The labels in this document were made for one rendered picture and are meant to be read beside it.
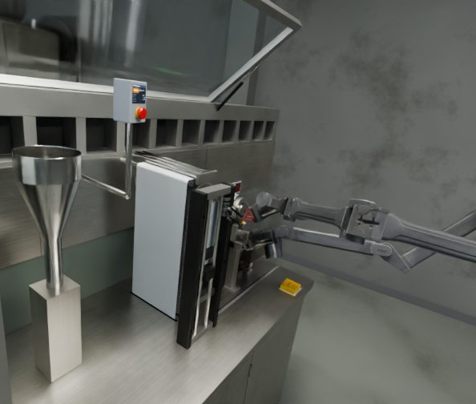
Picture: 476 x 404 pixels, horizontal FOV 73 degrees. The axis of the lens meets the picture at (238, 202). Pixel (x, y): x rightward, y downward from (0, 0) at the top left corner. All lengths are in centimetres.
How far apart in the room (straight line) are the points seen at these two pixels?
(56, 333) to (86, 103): 68
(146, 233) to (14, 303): 45
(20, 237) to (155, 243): 41
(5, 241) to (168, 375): 62
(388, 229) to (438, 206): 264
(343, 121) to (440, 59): 88
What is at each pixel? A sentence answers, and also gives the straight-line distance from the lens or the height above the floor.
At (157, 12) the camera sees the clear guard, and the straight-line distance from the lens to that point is 103.
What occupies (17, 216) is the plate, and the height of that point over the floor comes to 129.
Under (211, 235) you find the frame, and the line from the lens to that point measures 106.
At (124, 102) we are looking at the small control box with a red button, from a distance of 86.
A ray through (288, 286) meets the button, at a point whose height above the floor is 92.
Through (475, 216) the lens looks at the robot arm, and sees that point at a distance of 136.
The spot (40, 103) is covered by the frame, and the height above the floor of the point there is 161.
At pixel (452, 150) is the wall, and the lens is 334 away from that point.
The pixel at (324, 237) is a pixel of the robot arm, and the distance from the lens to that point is 133.
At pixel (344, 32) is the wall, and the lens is 344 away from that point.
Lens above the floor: 172
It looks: 18 degrees down
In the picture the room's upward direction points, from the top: 8 degrees clockwise
